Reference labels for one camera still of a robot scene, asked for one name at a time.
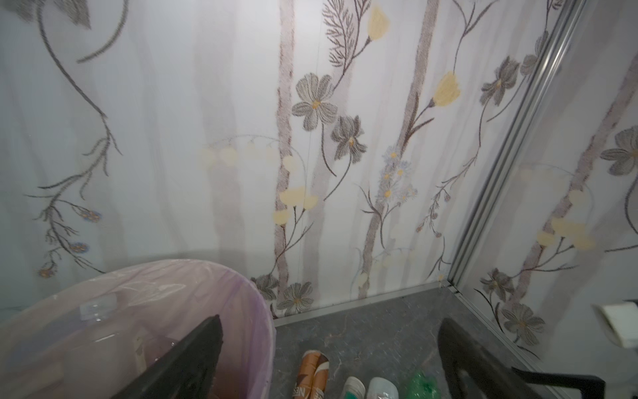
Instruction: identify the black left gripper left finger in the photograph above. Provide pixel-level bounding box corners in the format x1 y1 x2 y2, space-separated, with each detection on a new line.
114 315 224 398

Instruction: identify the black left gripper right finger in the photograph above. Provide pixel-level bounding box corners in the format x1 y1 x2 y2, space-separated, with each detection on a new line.
437 318 540 398

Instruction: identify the brown coffee bottle near bin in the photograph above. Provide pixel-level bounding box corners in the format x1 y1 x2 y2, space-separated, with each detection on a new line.
292 350 330 399

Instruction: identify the clear bottle green cap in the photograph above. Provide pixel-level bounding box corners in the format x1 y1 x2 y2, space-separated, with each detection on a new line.
339 376 367 399

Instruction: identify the clear square bottle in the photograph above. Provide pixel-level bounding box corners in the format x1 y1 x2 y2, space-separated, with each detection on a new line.
54 294 175 398

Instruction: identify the clear bottle red cap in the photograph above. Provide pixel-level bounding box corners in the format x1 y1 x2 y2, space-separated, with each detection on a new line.
366 377 399 399

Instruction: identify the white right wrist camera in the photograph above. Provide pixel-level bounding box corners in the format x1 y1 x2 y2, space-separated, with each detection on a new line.
593 300 637 349

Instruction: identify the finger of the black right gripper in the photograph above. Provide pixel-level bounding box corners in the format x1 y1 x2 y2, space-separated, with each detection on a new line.
511 367 606 399

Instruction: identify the pink bin liner bag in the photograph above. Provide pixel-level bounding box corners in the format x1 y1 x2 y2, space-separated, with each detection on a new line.
1 259 276 398

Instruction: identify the green plastic bottle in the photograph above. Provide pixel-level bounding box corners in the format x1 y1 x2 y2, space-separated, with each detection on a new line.
403 371 441 399

